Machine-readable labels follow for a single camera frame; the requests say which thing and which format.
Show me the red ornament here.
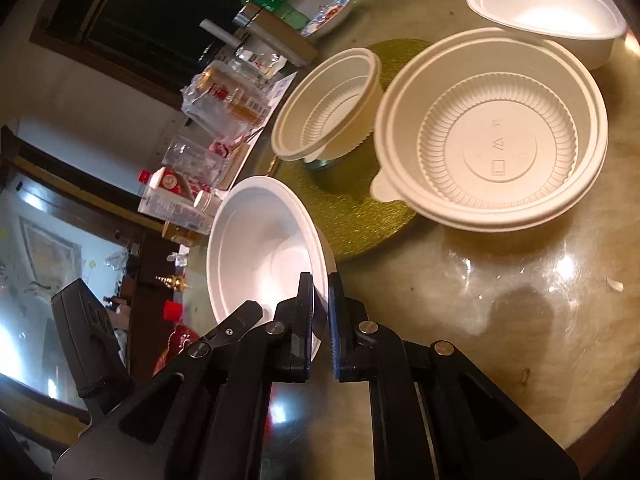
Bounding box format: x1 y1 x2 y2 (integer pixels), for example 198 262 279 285
151 300 212 377

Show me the white plastic bowl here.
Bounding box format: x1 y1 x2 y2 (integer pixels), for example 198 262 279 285
465 0 629 72
205 175 336 362

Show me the white carton with red cap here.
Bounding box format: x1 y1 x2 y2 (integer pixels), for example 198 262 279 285
137 167 222 234

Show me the large beige ribbed bowl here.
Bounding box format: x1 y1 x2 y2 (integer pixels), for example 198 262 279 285
370 27 611 234

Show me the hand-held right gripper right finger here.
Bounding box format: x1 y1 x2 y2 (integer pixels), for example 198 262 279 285
327 272 582 480

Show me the small beige ribbed bowl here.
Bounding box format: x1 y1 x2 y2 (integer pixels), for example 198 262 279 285
270 47 384 163

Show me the dark window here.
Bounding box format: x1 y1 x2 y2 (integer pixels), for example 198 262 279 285
29 0 263 107

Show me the clear plastic container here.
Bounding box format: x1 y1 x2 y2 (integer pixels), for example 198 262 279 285
161 134 228 187

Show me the white cylinder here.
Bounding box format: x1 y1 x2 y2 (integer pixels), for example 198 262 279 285
199 18 247 47

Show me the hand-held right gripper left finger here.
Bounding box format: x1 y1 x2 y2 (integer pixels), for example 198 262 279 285
52 272 316 480

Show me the green plastic bottle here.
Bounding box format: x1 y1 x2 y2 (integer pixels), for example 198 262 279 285
229 0 312 29

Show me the small gold ornament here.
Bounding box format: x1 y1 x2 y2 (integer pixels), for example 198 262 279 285
154 273 194 292

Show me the shiny compact disc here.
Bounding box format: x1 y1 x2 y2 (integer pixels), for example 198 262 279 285
302 156 347 171

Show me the clear bag of cans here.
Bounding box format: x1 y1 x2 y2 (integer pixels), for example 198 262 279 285
180 59 283 137

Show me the bronze metal flask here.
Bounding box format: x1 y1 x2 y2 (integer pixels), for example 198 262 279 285
232 4 322 67

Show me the patterned plate with food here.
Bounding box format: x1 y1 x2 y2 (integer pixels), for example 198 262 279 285
300 0 354 39

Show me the round gold mat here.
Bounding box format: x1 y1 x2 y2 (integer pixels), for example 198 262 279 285
269 37 437 262

